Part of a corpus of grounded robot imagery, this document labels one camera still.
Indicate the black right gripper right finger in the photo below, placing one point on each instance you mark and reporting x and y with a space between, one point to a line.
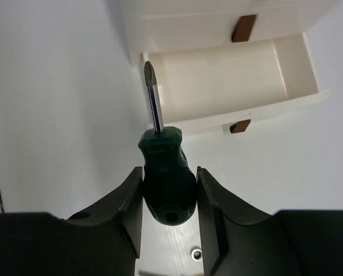
239 239

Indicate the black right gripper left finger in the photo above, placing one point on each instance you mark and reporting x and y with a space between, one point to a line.
102 239

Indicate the green stubby phillips screwdriver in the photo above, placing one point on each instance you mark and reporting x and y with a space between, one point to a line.
169 186

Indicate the white drawer cabinet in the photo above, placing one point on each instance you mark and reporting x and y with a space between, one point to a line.
159 26

